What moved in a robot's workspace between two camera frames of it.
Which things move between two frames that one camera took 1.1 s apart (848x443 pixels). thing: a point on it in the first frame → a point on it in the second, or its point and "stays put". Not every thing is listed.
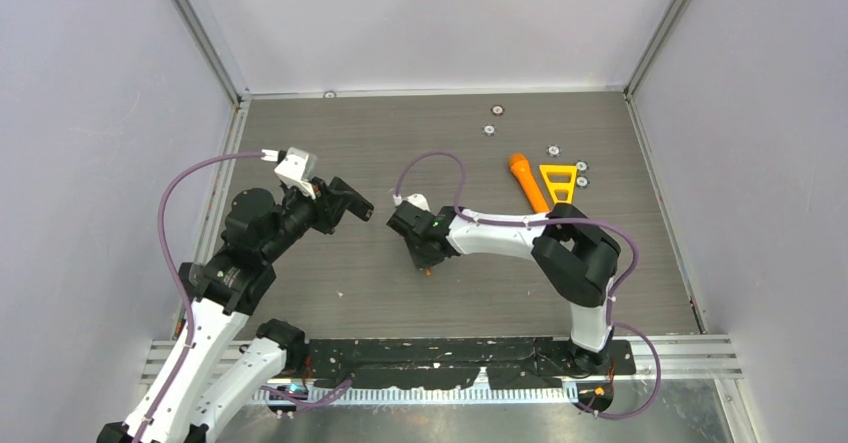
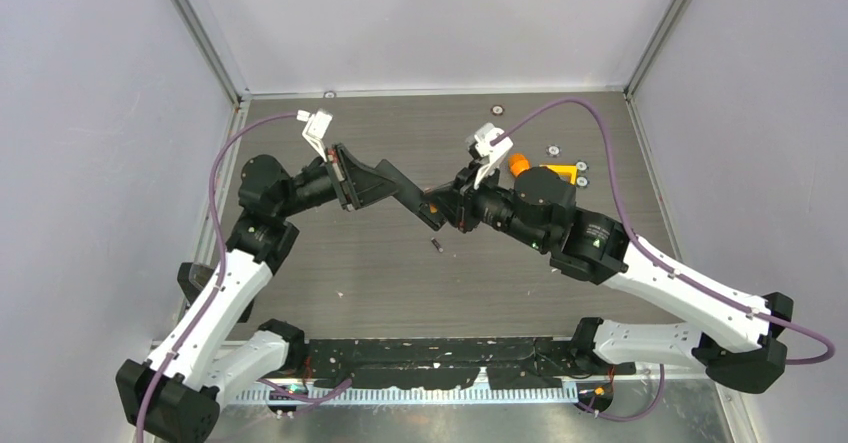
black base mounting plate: x=505 y=363 stays put
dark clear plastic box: x=189 y=273 stays put
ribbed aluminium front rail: x=418 y=397 stays put
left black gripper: x=328 y=206 → x=356 y=183
